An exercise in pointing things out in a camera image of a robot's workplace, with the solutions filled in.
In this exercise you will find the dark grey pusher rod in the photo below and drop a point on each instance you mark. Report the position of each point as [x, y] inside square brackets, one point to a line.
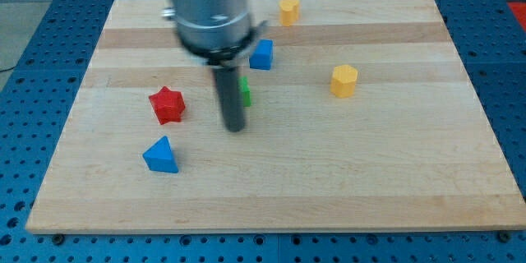
[230, 97]

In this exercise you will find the green star block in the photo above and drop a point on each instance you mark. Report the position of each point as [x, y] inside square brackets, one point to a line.
[245, 91]

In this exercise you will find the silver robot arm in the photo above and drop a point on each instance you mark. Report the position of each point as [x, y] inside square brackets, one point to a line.
[223, 34]

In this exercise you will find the red star block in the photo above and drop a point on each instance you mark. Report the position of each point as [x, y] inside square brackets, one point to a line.
[168, 105]

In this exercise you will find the blue cube block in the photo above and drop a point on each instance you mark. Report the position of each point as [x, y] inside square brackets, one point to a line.
[262, 57]

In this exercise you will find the yellow heart block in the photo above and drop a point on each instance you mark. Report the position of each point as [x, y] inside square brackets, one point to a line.
[289, 11]

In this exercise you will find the blue triangle block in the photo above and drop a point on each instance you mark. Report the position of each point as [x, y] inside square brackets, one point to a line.
[160, 158]

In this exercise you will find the yellow hexagon block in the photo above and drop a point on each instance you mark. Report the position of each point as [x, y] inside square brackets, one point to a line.
[343, 81]

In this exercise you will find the wooden board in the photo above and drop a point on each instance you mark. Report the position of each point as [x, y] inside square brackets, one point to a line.
[411, 150]

